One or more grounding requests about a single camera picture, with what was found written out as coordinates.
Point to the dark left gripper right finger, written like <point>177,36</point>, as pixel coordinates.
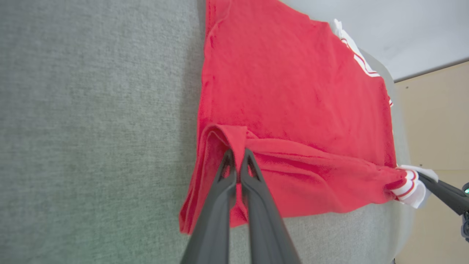
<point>265,227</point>

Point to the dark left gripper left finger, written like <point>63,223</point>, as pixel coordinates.
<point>214,220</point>

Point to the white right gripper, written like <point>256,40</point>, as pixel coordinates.
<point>466,223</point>

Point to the red Bulls 23 jersey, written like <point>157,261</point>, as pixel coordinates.
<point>293,91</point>

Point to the grey fabric sofa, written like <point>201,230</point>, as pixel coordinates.
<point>91,128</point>

